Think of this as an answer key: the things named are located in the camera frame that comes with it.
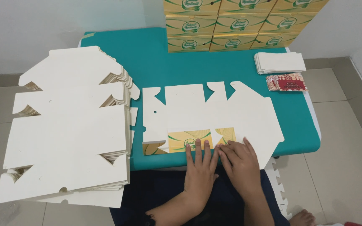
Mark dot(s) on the person's left hand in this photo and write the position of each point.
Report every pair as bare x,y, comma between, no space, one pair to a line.
201,179

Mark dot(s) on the person's right hand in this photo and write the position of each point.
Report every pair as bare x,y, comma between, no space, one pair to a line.
243,171

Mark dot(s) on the cardboard box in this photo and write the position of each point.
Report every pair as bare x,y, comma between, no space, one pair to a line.
193,106

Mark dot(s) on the white foam puzzle mat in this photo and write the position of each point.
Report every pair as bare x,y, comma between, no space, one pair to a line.
276,182

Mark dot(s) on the person's dark clothing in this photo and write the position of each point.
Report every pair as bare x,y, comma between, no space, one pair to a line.
165,191

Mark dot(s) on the person's bare foot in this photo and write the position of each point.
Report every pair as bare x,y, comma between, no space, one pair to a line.
302,218

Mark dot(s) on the stack of red cards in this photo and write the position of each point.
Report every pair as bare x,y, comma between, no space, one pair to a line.
287,83

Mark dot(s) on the stack of white paper sheets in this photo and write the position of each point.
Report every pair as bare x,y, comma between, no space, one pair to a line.
280,62

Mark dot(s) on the red object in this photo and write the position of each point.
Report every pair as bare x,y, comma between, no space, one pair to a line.
355,224

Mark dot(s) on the teal low table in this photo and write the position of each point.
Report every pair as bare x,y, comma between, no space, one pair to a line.
149,62

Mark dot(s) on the stack of flat white box blanks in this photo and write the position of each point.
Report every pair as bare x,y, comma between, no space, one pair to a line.
68,135

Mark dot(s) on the stack of yellow assembled boxes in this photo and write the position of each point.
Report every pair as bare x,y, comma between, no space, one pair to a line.
237,25

